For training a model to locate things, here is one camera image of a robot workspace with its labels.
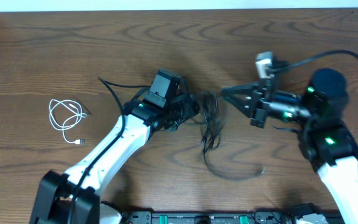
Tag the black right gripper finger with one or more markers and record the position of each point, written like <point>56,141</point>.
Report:
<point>246,89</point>
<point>245,106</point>

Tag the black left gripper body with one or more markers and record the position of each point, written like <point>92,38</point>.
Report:
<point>188,106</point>

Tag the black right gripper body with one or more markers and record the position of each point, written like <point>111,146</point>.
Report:
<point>266,91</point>

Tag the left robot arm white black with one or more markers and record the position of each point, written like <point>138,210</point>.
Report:
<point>75,195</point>

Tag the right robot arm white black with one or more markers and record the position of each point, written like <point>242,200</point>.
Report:
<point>324,139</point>

